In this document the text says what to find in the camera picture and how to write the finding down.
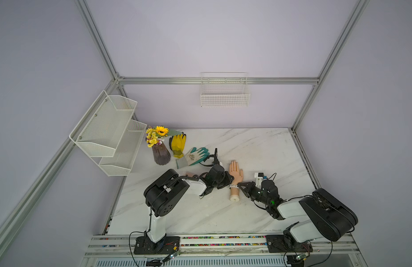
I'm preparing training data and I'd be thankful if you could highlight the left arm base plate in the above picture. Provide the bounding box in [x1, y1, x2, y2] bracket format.
[133, 235, 180, 255]

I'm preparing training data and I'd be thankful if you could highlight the white two-tier mesh shelf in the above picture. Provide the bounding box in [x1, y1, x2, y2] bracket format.
[69, 91, 147, 176]

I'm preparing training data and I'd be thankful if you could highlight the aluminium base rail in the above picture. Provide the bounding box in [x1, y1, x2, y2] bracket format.
[84, 233, 361, 258]

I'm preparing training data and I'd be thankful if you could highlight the black wrist watch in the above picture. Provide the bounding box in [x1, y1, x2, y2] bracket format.
[200, 148, 220, 167]

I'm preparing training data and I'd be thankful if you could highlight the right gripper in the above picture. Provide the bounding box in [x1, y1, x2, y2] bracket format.
[237, 181, 269, 205]

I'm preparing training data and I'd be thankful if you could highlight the yellow black work glove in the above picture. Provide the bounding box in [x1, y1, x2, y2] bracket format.
[169, 132, 186, 159]

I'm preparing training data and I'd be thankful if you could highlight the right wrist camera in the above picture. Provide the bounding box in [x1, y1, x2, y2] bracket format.
[254, 172, 267, 188]

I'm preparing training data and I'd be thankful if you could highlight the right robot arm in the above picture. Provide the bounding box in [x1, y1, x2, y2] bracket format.
[237, 180, 359, 249]

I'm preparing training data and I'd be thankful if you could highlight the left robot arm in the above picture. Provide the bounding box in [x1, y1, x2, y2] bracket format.
[144, 164, 234, 245]

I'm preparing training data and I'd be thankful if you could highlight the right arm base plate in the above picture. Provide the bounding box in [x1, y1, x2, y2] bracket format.
[266, 235, 313, 253]

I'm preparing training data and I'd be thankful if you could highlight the white wire wall basket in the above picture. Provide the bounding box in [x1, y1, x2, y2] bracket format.
[200, 72, 251, 107]

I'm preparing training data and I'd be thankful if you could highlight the green white garden glove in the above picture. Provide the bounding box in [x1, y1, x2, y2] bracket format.
[176, 148, 210, 169]

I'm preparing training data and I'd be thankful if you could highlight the yellow sunflower bouquet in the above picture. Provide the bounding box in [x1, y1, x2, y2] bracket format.
[146, 126, 183, 148]

